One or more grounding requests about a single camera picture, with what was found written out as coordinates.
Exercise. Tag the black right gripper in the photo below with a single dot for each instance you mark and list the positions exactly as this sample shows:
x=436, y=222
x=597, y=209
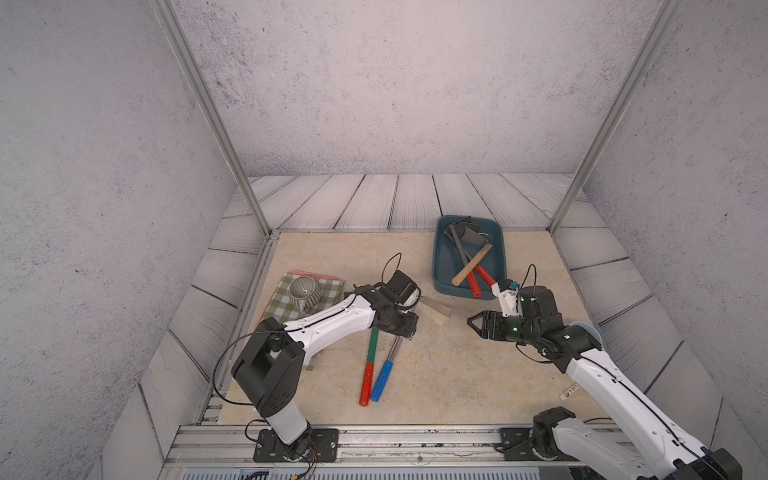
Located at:
x=488, y=316

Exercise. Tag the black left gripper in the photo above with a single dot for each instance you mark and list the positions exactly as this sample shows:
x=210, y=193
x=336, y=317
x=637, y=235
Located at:
x=410, y=328

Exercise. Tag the grey hoe red grip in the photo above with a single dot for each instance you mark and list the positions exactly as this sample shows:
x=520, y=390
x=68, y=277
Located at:
x=464, y=223
x=471, y=279

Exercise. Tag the wooden handled hoe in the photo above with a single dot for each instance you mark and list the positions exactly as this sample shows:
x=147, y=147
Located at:
x=471, y=264

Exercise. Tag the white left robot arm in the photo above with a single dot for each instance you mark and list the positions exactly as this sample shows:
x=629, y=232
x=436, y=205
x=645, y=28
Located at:
x=270, y=364

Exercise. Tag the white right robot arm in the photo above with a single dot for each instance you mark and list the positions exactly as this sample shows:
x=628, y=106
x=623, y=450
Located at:
x=662, y=449

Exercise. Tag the teal plastic storage box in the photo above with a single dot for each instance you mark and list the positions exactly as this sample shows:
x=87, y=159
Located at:
x=446, y=263

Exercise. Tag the steel hoe with blue grip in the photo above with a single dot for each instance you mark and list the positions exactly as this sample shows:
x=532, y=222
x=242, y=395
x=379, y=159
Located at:
x=387, y=367

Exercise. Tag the green hoe with red grip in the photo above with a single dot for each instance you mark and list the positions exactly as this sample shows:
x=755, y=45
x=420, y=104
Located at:
x=367, y=382

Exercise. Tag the light blue mug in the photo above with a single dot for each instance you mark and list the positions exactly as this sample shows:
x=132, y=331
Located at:
x=591, y=330

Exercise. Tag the grey ribbed glass cup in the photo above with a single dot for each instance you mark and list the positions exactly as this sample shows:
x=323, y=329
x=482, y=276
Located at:
x=305, y=293

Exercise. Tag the green white checkered cloth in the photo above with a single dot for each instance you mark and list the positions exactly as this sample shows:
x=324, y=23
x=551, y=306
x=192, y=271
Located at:
x=299, y=294

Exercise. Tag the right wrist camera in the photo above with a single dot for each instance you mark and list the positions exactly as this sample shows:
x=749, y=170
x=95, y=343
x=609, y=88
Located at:
x=506, y=291

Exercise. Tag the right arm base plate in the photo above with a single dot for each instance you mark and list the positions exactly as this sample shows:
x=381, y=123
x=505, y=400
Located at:
x=517, y=444

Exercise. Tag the aluminium front rail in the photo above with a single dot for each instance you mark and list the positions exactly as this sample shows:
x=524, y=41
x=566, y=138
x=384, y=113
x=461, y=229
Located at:
x=372, y=452

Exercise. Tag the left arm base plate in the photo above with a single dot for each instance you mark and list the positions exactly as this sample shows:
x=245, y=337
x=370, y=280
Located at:
x=317, y=444

